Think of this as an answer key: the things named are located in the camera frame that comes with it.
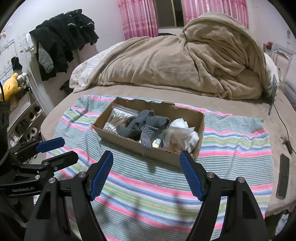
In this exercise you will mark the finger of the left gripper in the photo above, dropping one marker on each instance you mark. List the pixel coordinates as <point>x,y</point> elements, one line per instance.
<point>34,147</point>
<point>19,179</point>

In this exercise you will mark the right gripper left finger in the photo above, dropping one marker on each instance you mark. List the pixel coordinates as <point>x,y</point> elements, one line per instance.
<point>83,188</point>

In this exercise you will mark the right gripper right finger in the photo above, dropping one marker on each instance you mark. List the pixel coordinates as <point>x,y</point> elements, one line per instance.
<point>208,188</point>

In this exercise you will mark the white sock bundle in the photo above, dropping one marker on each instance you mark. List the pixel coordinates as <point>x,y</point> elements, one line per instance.
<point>193,139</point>

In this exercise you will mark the clear plastic snack bag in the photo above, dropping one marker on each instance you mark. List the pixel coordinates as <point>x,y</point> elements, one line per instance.
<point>174,138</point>

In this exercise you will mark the capybara tissue pack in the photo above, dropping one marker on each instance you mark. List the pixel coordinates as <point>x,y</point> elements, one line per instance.
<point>157,143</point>

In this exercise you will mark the cotton swab bag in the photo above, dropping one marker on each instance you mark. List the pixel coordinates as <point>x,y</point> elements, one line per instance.
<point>119,116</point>

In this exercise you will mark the grey sock pair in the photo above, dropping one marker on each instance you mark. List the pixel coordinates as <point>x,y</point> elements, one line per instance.
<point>144,128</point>

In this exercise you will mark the yellow plush toy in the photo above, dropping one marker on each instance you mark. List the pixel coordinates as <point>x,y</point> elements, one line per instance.
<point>10,87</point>

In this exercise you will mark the white shelf rack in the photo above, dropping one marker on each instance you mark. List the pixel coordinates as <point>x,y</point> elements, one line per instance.
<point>26,113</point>

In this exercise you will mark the striped colourful towel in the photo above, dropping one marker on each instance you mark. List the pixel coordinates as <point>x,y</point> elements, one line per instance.
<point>144,199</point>

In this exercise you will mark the cardboard box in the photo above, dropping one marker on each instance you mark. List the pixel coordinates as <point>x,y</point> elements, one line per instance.
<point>194,118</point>

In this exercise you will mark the black smartphone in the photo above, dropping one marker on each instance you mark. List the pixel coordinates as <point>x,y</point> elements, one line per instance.
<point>283,177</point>

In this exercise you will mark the black clothes pile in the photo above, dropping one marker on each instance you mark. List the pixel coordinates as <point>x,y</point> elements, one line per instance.
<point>58,37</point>

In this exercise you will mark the white floral quilt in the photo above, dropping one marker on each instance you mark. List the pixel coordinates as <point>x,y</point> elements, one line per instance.
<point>79,77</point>

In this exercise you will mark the beige bed sheet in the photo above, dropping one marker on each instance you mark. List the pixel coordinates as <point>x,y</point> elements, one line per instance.
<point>279,124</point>

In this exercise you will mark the black tablet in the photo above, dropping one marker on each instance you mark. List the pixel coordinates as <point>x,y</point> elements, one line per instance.
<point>274,89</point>

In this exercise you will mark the beige plush blanket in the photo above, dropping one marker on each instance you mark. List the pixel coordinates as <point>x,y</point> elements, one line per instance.
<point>214,55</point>

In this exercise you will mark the white floral pillow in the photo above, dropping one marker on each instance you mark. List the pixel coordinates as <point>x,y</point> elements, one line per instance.
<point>290,77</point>

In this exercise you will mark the pink curtain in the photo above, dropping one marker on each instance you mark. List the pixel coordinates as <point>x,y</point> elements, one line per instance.
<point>145,18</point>

